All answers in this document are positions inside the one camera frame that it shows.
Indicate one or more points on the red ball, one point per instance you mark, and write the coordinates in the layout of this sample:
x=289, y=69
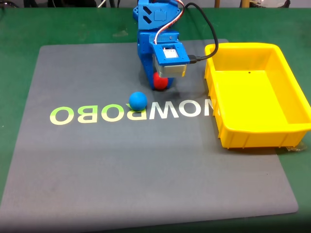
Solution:
x=160, y=83

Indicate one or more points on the blue ball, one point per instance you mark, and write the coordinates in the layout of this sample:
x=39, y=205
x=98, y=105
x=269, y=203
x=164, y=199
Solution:
x=138, y=100

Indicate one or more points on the yellow plastic bin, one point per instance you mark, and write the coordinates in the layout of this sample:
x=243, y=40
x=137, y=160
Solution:
x=250, y=97

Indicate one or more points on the thin wooden furniture leg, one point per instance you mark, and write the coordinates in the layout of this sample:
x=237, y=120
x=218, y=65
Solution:
x=217, y=3

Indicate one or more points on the grey mat with lettering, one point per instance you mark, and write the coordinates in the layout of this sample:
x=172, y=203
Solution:
x=121, y=157

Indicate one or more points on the thick wooden furniture leg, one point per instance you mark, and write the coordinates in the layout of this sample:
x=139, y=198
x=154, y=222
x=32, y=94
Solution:
x=245, y=3

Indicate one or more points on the clear tape piece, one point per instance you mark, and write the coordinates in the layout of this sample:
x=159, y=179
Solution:
x=297, y=147

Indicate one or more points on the grey camera in blue mount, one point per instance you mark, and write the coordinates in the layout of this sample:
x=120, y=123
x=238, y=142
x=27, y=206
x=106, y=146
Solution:
x=171, y=60

